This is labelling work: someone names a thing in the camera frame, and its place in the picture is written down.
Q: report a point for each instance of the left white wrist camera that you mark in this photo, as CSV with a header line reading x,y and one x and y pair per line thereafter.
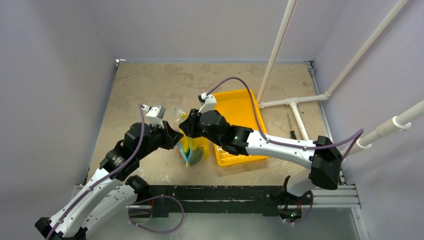
x,y
154,115

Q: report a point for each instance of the black yellow screwdriver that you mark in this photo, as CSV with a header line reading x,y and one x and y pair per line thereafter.
x,y
291,129

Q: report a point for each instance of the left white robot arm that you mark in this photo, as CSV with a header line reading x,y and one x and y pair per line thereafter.
x,y
113,186

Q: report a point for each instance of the aluminium frame rail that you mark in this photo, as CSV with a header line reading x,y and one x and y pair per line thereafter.
x,y
345,200

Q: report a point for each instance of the yellow plastic tray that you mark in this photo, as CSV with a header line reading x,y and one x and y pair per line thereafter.
x,y
238,109

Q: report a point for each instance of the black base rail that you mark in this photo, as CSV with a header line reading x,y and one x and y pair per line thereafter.
x,y
267,200

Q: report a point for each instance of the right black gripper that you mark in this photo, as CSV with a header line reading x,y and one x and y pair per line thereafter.
x,y
193,121

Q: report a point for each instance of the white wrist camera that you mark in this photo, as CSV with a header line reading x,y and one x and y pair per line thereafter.
x,y
208,102
154,115

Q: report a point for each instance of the clear zip bag blue zipper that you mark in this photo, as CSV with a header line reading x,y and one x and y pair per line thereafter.
x,y
192,150

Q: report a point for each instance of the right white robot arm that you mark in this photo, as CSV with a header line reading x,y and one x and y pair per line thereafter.
x,y
320,158

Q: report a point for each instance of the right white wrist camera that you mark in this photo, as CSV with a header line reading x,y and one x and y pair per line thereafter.
x,y
208,102

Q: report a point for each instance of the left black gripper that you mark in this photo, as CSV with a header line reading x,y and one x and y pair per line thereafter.
x,y
171,136

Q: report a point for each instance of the yellow banana bunch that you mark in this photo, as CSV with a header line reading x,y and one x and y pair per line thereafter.
x,y
188,144

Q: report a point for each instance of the green avocado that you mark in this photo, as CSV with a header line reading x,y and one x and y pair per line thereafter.
x,y
196,156

